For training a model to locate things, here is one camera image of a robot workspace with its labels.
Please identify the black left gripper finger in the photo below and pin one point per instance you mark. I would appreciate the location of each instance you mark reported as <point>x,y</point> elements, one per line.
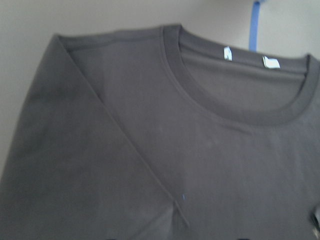
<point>315,220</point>

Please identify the brown t-shirt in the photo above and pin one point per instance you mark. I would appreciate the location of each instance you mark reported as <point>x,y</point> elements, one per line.
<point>153,134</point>

